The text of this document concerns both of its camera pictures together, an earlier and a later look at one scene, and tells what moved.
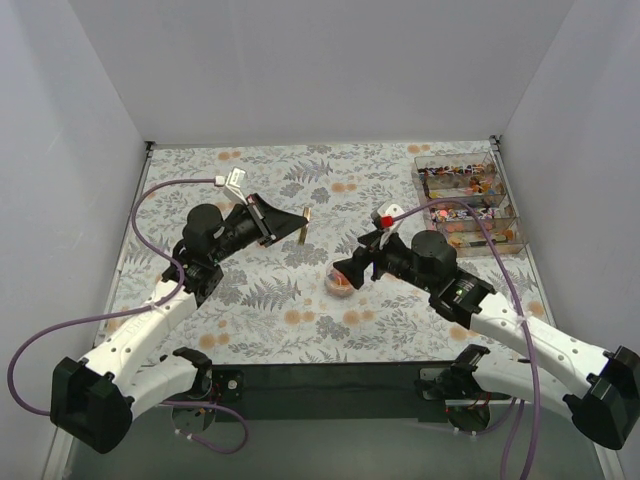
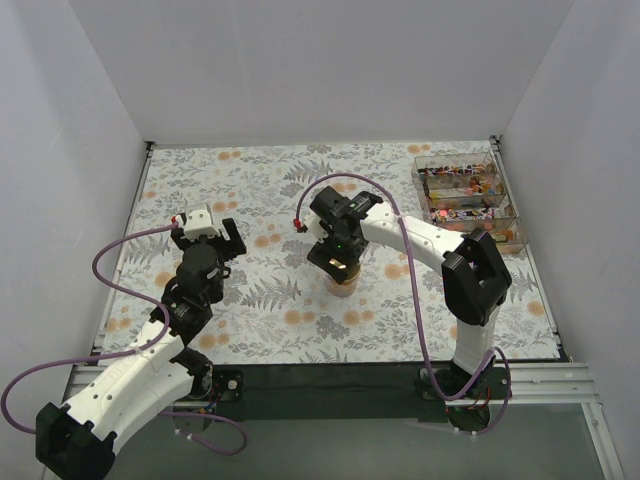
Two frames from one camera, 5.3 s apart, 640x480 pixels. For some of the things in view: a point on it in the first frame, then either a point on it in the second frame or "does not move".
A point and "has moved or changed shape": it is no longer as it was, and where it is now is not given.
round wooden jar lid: (307, 213) has moved or changed shape
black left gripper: (261, 220) → (232, 236)
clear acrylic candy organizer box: (477, 179) does not move
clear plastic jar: (336, 283) does not move
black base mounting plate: (329, 392) does not move
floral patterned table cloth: (288, 302) does not move
